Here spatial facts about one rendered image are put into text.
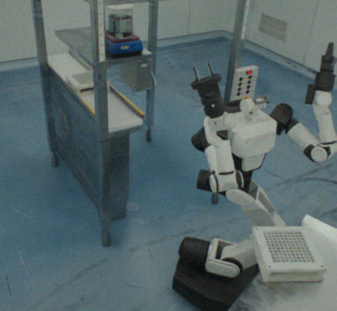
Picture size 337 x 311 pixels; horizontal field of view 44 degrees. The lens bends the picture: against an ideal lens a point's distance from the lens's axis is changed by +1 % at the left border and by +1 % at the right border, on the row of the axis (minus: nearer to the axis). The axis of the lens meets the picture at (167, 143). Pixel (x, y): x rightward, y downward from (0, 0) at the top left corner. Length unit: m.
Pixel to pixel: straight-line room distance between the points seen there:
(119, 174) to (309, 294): 1.64
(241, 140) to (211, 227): 1.40
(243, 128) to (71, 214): 1.79
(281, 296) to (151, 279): 1.27
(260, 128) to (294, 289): 0.73
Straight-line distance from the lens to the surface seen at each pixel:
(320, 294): 1.86
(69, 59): 3.65
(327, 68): 2.10
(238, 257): 2.58
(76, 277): 2.93
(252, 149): 2.05
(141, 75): 2.53
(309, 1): 6.22
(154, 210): 3.36
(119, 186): 3.06
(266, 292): 1.79
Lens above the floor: 2.21
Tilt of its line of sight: 32 degrees down
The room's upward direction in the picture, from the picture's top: 4 degrees clockwise
